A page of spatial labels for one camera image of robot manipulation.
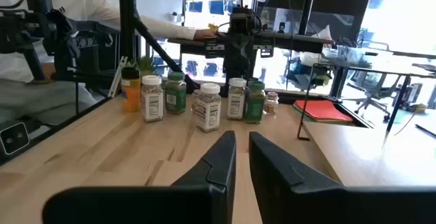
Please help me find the red paper folder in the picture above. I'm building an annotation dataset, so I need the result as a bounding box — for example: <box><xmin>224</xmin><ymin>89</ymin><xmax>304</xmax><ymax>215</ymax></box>
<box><xmin>292</xmin><ymin>99</ymin><xmax>355</xmax><ymax>123</ymax></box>

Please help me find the silver bracket strip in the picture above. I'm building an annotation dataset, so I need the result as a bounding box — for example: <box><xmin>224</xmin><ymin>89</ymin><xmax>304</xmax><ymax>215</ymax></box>
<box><xmin>108</xmin><ymin>55</ymin><xmax>129</xmax><ymax>99</ymax></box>

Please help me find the black office chair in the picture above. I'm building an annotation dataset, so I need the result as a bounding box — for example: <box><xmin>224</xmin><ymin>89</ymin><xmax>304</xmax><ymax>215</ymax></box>
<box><xmin>345</xmin><ymin>70</ymin><xmax>392</xmax><ymax>123</ymax></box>

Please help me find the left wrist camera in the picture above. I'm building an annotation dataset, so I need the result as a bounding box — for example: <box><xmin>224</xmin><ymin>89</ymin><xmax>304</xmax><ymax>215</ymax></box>
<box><xmin>230</xmin><ymin>7</ymin><xmax>256</xmax><ymax>31</ymax></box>

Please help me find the table-level depth camera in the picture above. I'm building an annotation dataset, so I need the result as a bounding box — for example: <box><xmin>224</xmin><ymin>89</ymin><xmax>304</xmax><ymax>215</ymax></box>
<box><xmin>0</xmin><ymin>121</ymin><xmax>31</xmax><ymax>156</ymax></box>

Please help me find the black metal rig frame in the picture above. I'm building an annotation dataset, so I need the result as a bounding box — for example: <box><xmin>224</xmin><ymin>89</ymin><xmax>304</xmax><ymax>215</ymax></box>
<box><xmin>0</xmin><ymin>0</ymin><xmax>374</xmax><ymax>166</ymax></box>

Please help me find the green-lid spice jar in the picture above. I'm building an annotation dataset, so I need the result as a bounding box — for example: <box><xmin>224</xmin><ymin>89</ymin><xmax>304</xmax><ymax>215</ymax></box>
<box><xmin>164</xmin><ymin>71</ymin><xmax>187</xmax><ymax>116</ymax></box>
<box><xmin>244</xmin><ymin>80</ymin><xmax>266</xmax><ymax>125</ymax></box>

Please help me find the person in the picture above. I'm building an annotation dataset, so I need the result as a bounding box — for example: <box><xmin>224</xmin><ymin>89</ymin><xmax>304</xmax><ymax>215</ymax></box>
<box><xmin>0</xmin><ymin>0</ymin><xmax>198</xmax><ymax>126</ymax></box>

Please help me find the potted succulent plant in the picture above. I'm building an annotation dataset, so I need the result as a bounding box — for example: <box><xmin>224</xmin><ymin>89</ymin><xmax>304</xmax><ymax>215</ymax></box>
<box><xmin>134</xmin><ymin>56</ymin><xmax>157</xmax><ymax>78</ymax></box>

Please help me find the grey office desk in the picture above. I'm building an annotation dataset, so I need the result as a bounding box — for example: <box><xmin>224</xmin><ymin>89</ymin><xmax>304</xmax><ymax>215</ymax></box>
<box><xmin>166</xmin><ymin>33</ymin><xmax>337</xmax><ymax>60</ymax></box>

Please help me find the person's hand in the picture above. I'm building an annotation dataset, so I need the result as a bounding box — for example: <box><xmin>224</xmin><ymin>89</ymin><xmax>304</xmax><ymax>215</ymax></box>
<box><xmin>193</xmin><ymin>28</ymin><xmax>221</xmax><ymax>42</ymax></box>

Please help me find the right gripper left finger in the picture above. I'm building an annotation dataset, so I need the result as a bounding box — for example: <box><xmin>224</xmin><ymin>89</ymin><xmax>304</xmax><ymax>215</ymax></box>
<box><xmin>42</xmin><ymin>131</ymin><xmax>237</xmax><ymax>224</ymax></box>

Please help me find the black-lid orange spice jar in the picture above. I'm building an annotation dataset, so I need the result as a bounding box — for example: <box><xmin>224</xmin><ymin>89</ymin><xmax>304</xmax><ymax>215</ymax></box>
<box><xmin>121</xmin><ymin>66</ymin><xmax>142</xmax><ymax>113</ymax></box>

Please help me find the green paper folder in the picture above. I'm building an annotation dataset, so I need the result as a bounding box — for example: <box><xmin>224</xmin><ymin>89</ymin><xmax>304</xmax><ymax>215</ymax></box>
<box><xmin>291</xmin><ymin>105</ymin><xmax>354</xmax><ymax>125</ymax></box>

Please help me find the wooden shelf with black frame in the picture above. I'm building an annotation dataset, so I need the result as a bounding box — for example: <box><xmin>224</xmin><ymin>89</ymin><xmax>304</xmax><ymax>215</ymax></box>
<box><xmin>296</xmin><ymin>63</ymin><xmax>436</xmax><ymax>188</ymax></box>

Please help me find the small glass spice jar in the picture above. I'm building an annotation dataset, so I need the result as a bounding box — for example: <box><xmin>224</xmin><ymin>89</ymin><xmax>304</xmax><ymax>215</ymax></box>
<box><xmin>190</xmin><ymin>88</ymin><xmax>202</xmax><ymax>113</ymax></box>
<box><xmin>264</xmin><ymin>91</ymin><xmax>280</xmax><ymax>115</ymax></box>

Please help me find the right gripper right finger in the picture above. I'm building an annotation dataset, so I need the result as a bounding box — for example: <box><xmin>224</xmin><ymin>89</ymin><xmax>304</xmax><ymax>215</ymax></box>
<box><xmin>249</xmin><ymin>131</ymin><xmax>436</xmax><ymax>224</ymax></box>

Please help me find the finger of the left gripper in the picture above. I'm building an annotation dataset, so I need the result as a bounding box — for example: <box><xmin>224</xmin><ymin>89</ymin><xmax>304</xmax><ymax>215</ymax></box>
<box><xmin>204</xmin><ymin>42</ymin><xmax>226</xmax><ymax>60</ymax></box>
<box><xmin>260</xmin><ymin>43</ymin><xmax>275</xmax><ymax>59</ymax></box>

